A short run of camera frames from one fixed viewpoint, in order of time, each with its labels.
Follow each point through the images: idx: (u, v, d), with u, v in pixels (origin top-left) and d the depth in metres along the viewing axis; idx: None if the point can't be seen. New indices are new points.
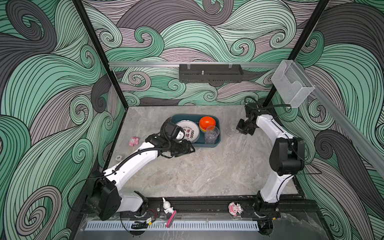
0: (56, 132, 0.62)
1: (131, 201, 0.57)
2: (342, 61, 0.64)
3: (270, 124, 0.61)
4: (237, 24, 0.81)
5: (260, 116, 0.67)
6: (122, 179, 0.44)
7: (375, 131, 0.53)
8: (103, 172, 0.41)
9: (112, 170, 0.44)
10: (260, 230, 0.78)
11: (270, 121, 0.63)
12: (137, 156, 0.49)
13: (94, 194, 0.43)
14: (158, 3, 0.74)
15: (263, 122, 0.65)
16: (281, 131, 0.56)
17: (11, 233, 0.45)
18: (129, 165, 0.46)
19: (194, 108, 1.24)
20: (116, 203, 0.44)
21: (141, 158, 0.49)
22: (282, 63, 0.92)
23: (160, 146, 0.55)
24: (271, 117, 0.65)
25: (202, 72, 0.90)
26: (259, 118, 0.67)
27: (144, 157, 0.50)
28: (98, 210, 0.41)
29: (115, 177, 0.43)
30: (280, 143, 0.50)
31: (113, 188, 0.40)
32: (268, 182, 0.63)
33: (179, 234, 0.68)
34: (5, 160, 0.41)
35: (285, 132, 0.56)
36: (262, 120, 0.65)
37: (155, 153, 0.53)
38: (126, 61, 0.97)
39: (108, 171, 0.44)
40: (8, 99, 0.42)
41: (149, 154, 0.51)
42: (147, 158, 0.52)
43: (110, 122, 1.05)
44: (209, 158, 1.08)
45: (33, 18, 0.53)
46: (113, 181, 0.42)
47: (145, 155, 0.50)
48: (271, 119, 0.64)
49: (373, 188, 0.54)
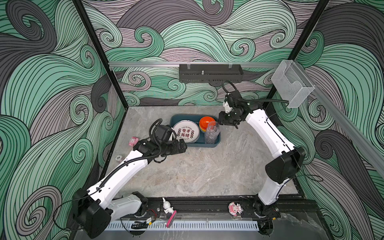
0: (56, 132, 0.62)
1: (128, 206, 0.57)
2: (342, 61, 0.64)
3: (268, 128, 0.51)
4: (237, 24, 0.81)
5: (251, 114, 0.55)
6: (107, 196, 0.41)
7: (376, 132, 0.53)
8: (87, 191, 0.41)
9: (97, 188, 0.41)
10: (260, 230, 0.78)
11: (264, 123, 0.52)
12: (124, 168, 0.46)
13: (81, 212, 0.42)
14: (158, 3, 0.74)
15: (260, 123, 0.53)
16: (282, 141, 0.49)
17: (11, 233, 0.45)
18: (114, 179, 0.44)
19: (194, 108, 1.24)
20: (106, 219, 0.43)
21: (128, 170, 0.46)
22: (282, 63, 0.92)
23: (149, 153, 0.51)
24: (267, 119, 0.53)
25: (202, 72, 0.90)
26: (255, 118, 0.54)
27: (131, 168, 0.47)
28: (86, 228, 0.39)
29: (99, 196, 0.40)
30: (285, 160, 0.45)
31: (97, 208, 0.38)
32: (266, 188, 0.60)
33: (179, 234, 0.68)
34: (5, 160, 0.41)
35: (286, 143, 0.48)
36: (258, 120, 0.53)
37: (143, 162, 0.50)
38: (126, 61, 0.97)
39: (92, 189, 0.41)
40: (8, 100, 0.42)
41: (137, 165, 0.48)
42: (135, 169, 0.49)
43: (110, 122, 1.05)
44: (209, 158, 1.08)
45: (33, 18, 0.53)
46: (97, 200, 0.39)
47: (133, 166, 0.47)
48: (265, 120, 0.53)
49: (373, 188, 0.54)
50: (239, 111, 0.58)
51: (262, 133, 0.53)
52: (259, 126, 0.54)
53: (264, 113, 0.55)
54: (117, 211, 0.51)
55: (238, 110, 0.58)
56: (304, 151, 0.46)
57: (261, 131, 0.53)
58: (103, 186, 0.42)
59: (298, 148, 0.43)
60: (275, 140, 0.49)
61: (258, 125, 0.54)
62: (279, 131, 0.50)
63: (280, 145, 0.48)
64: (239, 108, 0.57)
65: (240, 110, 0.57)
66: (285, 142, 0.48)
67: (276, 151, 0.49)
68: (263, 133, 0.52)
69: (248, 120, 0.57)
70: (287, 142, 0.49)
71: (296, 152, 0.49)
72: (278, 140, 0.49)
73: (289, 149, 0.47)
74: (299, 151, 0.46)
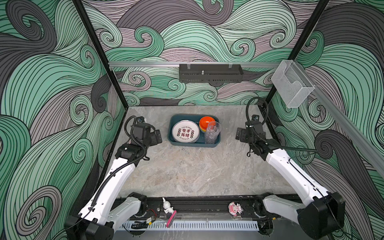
0: (56, 132, 0.62)
1: (126, 212, 0.55)
2: (343, 62, 0.64)
3: (293, 169, 0.47)
4: (237, 24, 0.81)
5: (272, 153, 0.53)
6: (103, 211, 0.39)
7: (375, 132, 0.53)
8: (79, 215, 0.38)
9: (89, 208, 0.39)
10: (260, 230, 0.78)
11: (287, 163, 0.49)
12: (112, 179, 0.44)
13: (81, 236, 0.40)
14: (158, 3, 0.74)
15: (282, 164, 0.50)
16: (311, 185, 0.43)
17: (11, 232, 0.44)
18: (105, 194, 0.42)
19: (194, 108, 1.24)
20: (108, 233, 0.41)
21: (117, 178, 0.45)
22: (282, 63, 0.91)
23: (134, 156, 0.50)
24: (290, 161, 0.50)
25: (202, 72, 0.90)
26: (276, 157, 0.52)
27: (120, 176, 0.45)
28: None
29: (94, 214, 0.38)
30: (319, 209, 0.38)
31: (96, 227, 0.36)
32: (280, 206, 0.56)
33: (179, 234, 0.68)
34: (5, 160, 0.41)
35: (316, 187, 0.43)
36: (280, 159, 0.51)
37: (129, 167, 0.48)
38: (126, 61, 0.97)
39: (84, 211, 0.39)
40: (8, 100, 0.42)
41: (124, 172, 0.46)
42: (124, 176, 0.47)
43: (110, 122, 1.05)
44: (209, 158, 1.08)
45: (33, 18, 0.53)
46: (94, 218, 0.38)
47: (121, 174, 0.46)
48: (288, 161, 0.50)
49: (373, 187, 0.54)
50: (259, 150, 0.56)
51: (286, 174, 0.49)
52: (282, 166, 0.50)
53: (285, 153, 0.52)
54: (118, 221, 0.50)
55: (258, 149, 0.56)
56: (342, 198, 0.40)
57: (285, 172, 0.49)
58: (96, 204, 0.40)
59: (334, 194, 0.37)
60: (303, 183, 0.44)
61: (280, 165, 0.50)
62: (305, 173, 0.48)
63: (310, 189, 0.42)
64: (259, 147, 0.57)
65: (260, 149, 0.56)
66: (315, 186, 0.43)
67: (306, 196, 0.43)
68: (288, 174, 0.48)
69: (269, 160, 0.54)
70: (318, 186, 0.43)
71: (332, 199, 0.42)
72: (306, 183, 0.44)
73: (321, 195, 0.41)
74: (336, 198, 0.40)
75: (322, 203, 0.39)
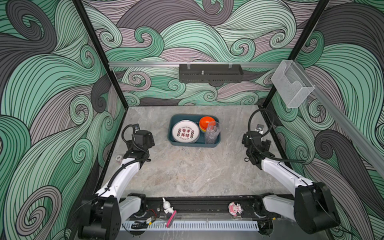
0: (56, 132, 0.62)
1: (129, 207, 0.56)
2: (342, 62, 0.64)
3: (282, 169, 0.54)
4: (237, 24, 0.81)
5: (265, 160, 0.60)
6: (117, 191, 0.45)
7: (375, 132, 0.53)
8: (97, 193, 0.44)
9: (105, 188, 0.45)
10: (260, 230, 0.78)
11: (277, 165, 0.56)
12: (123, 170, 0.52)
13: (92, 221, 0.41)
14: (158, 3, 0.74)
15: (273, 166, 0.56)
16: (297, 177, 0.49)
17: (11, 233, 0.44)
18: (119, 179, 0.48)
19: (194, 108, 1.24)
20: (117, 219, 0.43)
21: (128, 170, 0.52)
22: (282, 63, 0.91)
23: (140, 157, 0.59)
24: (279, 161, 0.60)
25: (202, 72, 0.90)
26: (268, 162, 0.59)
27: (130, 168, 0.53)
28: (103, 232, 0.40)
29: (111, 192, 0.44)
30: (303, 195, 0.42)
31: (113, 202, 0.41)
32: (279, 205, 0.56)
33: (179, 234, 0.68)
34: (5, 160, 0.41)
35: (301, 178, 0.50)
36: (271, 163, 0.58)
37: (136, 164, 0.57)
38: (126, 61, 0.97)
39: (101, 190, 0.44)
40: (8, 100, 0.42)
41: (133, 166, 0.55)
42: (133, 170, 0.55)
43: (110, 122, 1.05)
44: (209, 158, 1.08)
45: (33, 18, 0.53)
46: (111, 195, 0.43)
47: (131, 167, 0.54)
48: (278, 163, 0.57)
49: (373, 187, 0.54)
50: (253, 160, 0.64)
51: (277, 175, 0.54)
52: (273, 168, 0.56)
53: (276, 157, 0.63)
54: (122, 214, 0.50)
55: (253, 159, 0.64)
56: (325, 186, 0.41)
57: (277, 174, 0.54)
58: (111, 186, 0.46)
59: (318, 183, 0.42)
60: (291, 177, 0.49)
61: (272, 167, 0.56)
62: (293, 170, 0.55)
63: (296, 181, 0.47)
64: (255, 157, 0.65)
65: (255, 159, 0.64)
66: (300, 177, 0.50)
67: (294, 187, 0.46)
68: (279, 174, 0.53)
69: (263, 166, 0.60)
70: (302, 177, 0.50)
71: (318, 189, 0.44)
72: (293, 177, 0.49)
73: (305, 183, 0.46)
74: (319, 185, 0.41)
75: (307, 190, 0.44)
